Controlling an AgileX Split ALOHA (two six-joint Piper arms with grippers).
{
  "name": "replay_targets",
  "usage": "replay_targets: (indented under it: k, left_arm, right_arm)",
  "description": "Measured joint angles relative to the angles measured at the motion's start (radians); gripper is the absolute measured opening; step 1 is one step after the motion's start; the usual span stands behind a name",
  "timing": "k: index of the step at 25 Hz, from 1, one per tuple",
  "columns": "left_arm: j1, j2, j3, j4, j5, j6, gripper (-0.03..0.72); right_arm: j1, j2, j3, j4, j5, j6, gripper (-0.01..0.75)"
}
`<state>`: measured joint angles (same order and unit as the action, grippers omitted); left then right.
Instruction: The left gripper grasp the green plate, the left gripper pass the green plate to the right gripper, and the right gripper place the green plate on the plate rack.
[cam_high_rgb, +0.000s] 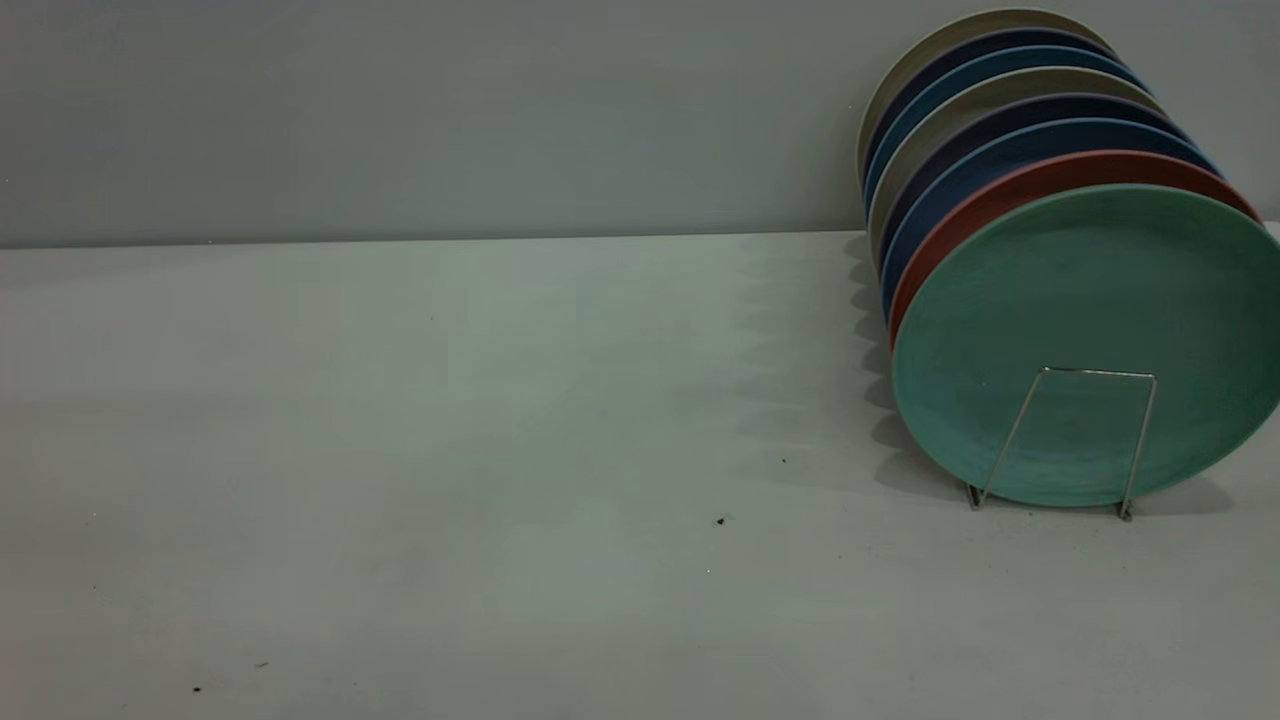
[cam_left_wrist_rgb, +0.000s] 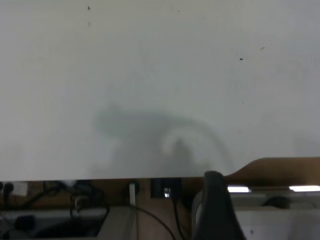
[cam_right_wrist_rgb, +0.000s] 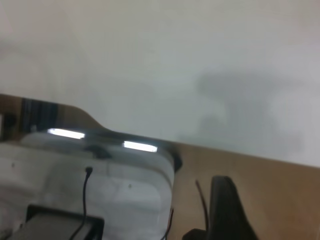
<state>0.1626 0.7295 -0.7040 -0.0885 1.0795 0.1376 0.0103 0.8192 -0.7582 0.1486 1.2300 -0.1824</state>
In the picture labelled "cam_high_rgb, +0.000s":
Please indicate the green round plate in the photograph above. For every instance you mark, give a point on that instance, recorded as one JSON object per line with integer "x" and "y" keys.
{"x": 1090, "y": 340}

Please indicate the pink round plate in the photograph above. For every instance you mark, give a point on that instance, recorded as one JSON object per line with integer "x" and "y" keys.
{"x": 1000, "y": 186}

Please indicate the navy plate with blue rim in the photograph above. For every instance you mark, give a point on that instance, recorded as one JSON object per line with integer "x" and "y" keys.
{"x": 1040, "y": 135}

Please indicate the beige round plate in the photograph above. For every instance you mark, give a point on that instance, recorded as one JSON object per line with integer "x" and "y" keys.
{"x": 1040, "y": 82}
{"x": 980, "y": 20}

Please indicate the dark purple round plate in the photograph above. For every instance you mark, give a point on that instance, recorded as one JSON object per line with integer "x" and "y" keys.
{"x": 1050, "y": 105}
{"x": 1000, "y": 38}

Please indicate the teal blue round plate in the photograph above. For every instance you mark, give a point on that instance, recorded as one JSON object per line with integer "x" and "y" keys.
{"x": 1020, "y": 58}

